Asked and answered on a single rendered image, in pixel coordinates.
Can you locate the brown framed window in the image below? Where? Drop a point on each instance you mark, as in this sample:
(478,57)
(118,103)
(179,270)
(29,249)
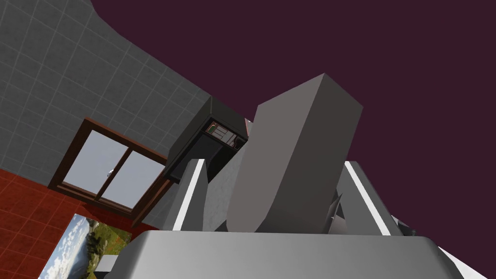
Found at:
(113,179)

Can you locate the grey tall box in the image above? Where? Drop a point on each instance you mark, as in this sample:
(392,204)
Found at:
(294,155)

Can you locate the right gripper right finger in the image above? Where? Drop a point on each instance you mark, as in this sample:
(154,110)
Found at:
(374,217)

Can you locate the landscape wall picture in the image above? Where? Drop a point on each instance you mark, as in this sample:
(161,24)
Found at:
(73,248)

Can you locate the black microwave oven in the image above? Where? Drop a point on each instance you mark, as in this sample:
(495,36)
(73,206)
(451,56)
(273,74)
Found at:
(193,135)

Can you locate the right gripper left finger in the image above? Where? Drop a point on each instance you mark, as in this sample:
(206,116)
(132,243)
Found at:
(179,209)

